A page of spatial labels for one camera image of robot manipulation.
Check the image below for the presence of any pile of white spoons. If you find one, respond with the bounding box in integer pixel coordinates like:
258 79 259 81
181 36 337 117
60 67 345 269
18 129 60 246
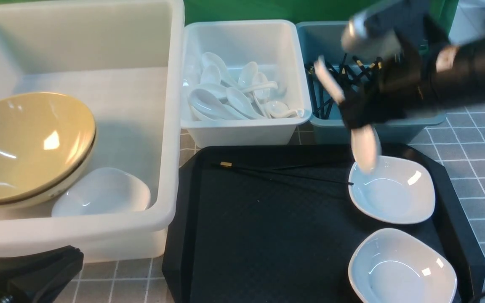
182 52 307 122

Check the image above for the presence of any pile of black chopsticks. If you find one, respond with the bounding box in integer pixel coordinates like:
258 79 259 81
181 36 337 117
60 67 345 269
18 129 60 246
305 53 383 120

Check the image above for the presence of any black plastic serving tray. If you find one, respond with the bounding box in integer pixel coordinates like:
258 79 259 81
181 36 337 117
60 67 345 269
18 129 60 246
162 144 485 303

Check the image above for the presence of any white dish in tub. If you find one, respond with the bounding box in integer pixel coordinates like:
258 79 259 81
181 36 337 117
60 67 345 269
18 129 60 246
51 167 151 218

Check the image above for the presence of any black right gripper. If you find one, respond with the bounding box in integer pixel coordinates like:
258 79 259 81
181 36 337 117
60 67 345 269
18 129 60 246
337 17 451 130

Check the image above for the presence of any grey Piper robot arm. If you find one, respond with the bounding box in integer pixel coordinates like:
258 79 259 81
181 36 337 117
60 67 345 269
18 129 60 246
0 15 485 303

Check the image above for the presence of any white ceramic soup spoon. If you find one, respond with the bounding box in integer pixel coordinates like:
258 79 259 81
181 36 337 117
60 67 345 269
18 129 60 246
351 125 381 174

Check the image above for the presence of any small white plastic bin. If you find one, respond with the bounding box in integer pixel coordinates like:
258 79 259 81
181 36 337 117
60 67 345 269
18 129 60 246
181 20 311 148

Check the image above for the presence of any yellow-green noodle bowl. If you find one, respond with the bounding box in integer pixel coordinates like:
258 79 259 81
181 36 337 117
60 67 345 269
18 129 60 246
0 92 97 203

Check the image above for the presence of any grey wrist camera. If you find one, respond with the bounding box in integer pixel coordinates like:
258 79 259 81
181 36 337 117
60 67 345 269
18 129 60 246
341 0 430 59

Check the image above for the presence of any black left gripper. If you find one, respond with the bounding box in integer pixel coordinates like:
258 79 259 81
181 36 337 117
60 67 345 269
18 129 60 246
0 246 84 303

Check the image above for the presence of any yellow bowl in tub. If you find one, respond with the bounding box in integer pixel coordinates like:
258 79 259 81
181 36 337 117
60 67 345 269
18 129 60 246
0 136 97 209

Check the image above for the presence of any white square dish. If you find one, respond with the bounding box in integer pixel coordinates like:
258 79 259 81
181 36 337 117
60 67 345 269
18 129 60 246
348 228 458 303
348 155 436 225

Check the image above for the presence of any black chopstick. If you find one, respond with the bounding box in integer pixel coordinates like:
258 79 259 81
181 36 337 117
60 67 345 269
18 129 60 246
232 162 352 173
212 162 354 186

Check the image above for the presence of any blue plastic bin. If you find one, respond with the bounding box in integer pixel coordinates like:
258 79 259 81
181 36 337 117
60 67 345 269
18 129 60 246
296 21 446 144

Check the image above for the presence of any large white plastic tub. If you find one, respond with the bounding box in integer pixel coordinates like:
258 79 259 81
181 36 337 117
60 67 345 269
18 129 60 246
0 0 185 263

